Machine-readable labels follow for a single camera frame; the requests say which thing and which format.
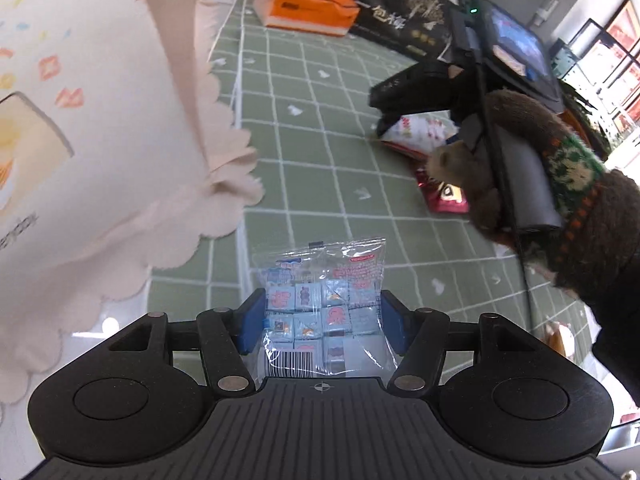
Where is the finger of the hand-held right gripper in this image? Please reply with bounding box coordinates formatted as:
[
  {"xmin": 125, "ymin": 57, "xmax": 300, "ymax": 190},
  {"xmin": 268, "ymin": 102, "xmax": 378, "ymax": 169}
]
[
  {"xmin": 369, "ymin": 62, "xmax": 471, "ymax": 109},
  {"xmin": 376, "ymin": 97, "xmax": 468, "ymax": 136}
]

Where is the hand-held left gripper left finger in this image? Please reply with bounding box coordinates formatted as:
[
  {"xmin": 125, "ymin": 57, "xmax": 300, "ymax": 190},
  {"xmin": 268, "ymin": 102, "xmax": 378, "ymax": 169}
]
[{"xmin": 102, "ymin": 287, "xmax": 267, "ymax": 397}]

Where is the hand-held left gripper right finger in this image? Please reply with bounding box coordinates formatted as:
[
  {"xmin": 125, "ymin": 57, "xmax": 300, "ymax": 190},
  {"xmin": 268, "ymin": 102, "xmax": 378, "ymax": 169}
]
[{"xmin": 381, "ymin": 289, "xmax": 546, "ymax": 397}]

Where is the white red snack packet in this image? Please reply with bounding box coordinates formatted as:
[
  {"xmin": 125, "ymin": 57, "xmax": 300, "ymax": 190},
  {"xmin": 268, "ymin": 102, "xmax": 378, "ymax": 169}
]
[{"xmin": 382, "ymin": 112, "xmax": 463, "ymax": 157}]

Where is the clear bag of blue candies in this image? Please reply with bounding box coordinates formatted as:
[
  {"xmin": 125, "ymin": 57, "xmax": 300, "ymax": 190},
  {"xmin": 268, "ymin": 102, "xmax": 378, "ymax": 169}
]
[{"xmin": 251, "ymin": 237, "xmax": 401, "ymax": 378}]

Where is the red foil snack packet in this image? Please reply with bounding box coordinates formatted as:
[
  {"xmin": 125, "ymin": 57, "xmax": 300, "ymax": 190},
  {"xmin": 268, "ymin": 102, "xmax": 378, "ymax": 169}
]
[{"xmin": 414, "ymin": 162, "xmax": 472, "ymax": 215}]

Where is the person's right forearm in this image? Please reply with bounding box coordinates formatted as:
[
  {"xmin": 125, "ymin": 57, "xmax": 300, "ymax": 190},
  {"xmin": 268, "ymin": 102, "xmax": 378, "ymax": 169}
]
[{"xmin": 515, "ymin": 127, "xmax": 640, "ymax": 406}]

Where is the person's right hand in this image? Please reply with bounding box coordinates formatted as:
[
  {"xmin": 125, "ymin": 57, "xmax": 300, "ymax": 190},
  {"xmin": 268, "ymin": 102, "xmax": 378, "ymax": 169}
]
[{"xmin": 427, "ymin": 89, "xmax": 572, "ymax": 244}]

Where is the black printed box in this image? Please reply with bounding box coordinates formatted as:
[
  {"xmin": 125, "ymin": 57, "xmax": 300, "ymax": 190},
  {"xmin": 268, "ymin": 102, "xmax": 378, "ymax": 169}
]
[{"xmin": 347, "ymin": 0, "xmax": 463, "ymax": 61}]

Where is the wooden framed window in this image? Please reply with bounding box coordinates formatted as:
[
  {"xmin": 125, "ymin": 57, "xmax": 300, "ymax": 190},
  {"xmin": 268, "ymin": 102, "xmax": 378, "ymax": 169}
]
[{"xmin": 575, "ymin": 0, "xmax": 640, "ymax": 141}]

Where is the orange tissue pack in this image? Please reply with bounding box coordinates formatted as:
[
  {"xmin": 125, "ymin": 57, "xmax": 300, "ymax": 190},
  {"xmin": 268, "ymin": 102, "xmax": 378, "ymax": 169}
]
[{"xmin": 252, "ymin": 0, "xmax": 361, "ymax": 38}]

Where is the white gift bag pink scalloped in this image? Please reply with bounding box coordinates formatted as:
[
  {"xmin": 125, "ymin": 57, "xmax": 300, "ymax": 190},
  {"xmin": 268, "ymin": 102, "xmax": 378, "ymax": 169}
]
[{"xmin": 0, "ymin": 0, "xmax": 266, "ymax": 406}]

